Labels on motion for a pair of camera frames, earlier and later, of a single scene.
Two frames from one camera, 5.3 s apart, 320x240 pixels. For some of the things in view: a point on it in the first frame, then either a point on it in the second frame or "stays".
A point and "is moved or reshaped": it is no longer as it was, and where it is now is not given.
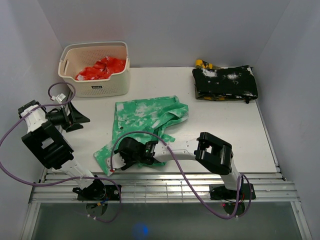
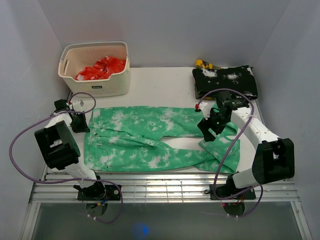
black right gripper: [128, 163] → [204, 125]
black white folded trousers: [238, 82] stays
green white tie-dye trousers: [142, 119] is moved or reshaped
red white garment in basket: [102, 69] stays
